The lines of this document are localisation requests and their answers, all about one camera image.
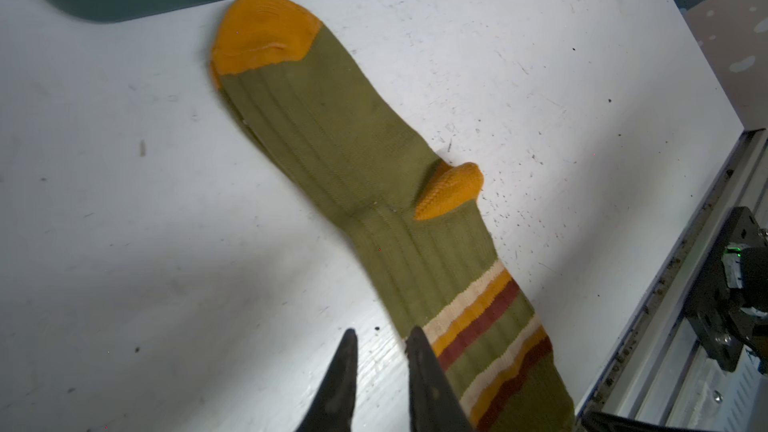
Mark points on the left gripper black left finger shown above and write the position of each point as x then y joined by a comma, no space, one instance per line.
332,408

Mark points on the olive green striped sock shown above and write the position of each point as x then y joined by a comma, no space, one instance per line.
412,218

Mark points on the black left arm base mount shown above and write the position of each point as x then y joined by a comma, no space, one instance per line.
727,305

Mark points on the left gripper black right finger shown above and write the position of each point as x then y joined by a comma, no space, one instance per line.
433,406

